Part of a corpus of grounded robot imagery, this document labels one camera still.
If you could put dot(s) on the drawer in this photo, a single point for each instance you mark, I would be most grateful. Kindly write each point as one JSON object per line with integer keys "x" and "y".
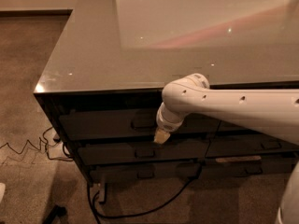
{"x": 245, "y": 145}
{"x": 109, "y": 124}
{"x": 141, "y": 151}
{"x": 227, "y": 127}
{"x": 121, "y": 173}

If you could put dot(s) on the dark cabinet with glossy top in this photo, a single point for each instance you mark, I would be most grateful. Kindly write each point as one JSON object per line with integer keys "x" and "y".
{"x": 119, "y": 54}

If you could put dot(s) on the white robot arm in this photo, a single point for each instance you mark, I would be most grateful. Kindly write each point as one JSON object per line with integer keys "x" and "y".
{"x": 272, "y": 112}

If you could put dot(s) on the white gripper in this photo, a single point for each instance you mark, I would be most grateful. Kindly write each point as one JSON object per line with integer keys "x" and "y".
{"x": 165, "y": 126}

